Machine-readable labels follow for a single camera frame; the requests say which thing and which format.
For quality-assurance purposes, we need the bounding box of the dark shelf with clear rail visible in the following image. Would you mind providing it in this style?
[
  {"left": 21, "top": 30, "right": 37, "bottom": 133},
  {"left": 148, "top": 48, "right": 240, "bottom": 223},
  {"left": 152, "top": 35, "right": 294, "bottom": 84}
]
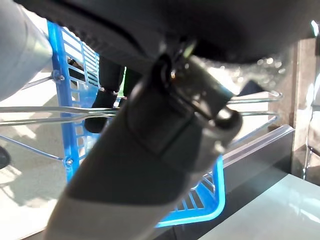
[{"left": 149, "top": 124, "right": 296, "bottom": 240}]

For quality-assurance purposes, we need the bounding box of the dark silver left robot hand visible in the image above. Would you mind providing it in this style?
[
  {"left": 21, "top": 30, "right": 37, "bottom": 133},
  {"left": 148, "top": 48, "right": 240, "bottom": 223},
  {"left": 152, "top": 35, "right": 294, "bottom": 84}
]
[{"left": 0, "top": 0, "right": 320, "bottom": 240}]

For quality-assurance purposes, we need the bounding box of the blue plastic shopping basket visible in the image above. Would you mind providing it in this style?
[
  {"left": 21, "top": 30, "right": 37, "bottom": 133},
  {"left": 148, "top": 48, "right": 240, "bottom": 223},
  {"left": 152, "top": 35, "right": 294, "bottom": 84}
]
[{"left": 46, "top": 19, "right": 227, "bottom": 228}]

